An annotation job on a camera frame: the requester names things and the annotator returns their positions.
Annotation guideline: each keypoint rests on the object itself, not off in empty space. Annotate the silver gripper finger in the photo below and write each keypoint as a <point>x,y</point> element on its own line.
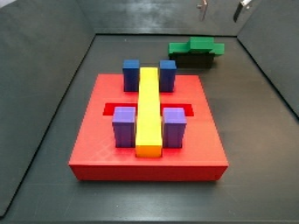
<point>243,5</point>
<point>202,6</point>

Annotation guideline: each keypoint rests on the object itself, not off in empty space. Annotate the green bridge-shaped block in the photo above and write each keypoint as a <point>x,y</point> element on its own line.
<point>196,45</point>

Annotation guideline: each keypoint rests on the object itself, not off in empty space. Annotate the black angle fixture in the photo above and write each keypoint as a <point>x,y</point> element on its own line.
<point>192,60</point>

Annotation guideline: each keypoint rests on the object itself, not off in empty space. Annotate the red base board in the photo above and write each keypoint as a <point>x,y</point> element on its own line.
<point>97,160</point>

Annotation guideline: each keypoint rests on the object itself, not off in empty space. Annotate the yellow long bar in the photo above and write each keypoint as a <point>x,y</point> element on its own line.
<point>148,140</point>

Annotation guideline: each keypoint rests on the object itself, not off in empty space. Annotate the blue post right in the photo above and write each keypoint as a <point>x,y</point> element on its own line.
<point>167,72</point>

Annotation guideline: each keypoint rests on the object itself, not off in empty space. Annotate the blue post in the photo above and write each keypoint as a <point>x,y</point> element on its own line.
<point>131,68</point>
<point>167,72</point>

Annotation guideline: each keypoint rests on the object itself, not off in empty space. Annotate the blue post left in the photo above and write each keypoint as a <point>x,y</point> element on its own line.
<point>131,68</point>

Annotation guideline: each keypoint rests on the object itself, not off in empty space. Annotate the purple post right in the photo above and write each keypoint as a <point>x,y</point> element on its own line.
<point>173,127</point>

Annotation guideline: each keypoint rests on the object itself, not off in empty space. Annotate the purple post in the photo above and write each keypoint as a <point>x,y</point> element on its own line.
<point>173,127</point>
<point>124,126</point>

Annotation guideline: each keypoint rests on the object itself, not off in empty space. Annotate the purple post left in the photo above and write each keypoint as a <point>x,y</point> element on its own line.
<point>124,126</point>

